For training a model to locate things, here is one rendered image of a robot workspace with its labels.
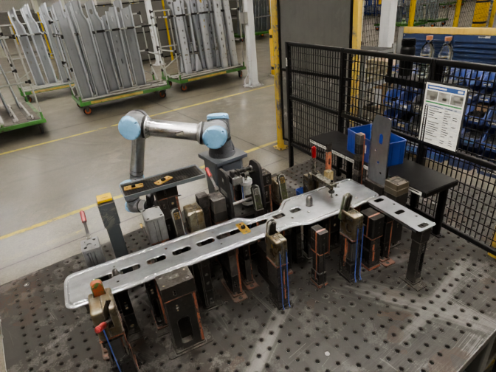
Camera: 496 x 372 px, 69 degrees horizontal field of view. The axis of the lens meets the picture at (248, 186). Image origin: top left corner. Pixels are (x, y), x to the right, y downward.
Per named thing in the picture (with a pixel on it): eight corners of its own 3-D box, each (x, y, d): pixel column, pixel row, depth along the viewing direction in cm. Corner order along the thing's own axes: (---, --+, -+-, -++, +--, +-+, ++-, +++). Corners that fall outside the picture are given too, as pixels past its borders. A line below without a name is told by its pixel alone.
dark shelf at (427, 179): (424, 198, 162) (425, 193, 161) (308, 142, 235) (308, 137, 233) (457, 185, 170) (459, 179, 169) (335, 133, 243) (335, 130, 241)
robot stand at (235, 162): (207, 212, 224) (197, 153, 206) (234, 201, 234) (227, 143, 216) (224, 226, 209) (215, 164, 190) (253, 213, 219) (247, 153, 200)
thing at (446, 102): (456, 154, 166) (470, 87, 152) (415, 140, 184) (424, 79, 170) (459, 153, 167) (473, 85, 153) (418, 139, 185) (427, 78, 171)
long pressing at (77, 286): (66, 317, 119) (64, 314, 118) (63, 277, 137) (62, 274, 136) (382, 197, 169) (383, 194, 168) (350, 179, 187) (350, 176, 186)
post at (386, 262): (385, 267, 168) (392, 215, 155) (368, 255, 177) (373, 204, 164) (395, 262, 171) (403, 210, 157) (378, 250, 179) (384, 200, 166)
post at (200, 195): (209, 267, 178) (198, 198, 160) (206, 262, 182) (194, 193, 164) (219, 264, 180) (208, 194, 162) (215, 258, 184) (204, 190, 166)
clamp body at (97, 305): (116, 397, 123) (85, 322, 106) (111, 364, 135) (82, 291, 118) (147, 382, 127) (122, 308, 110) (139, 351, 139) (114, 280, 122)
